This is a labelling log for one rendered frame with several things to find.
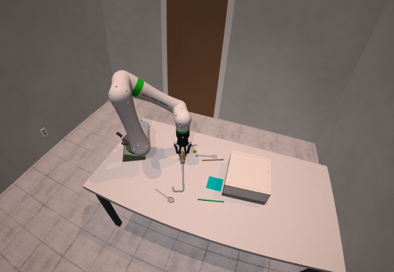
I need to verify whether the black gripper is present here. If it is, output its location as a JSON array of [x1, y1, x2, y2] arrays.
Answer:
[[174, 138, 192, 159]]

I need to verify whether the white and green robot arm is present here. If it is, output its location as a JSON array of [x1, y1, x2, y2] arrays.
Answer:
[[108, 70, 192, 156]]

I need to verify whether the teal square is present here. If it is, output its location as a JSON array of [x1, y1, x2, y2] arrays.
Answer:
[[206, 177, 223, 192]]

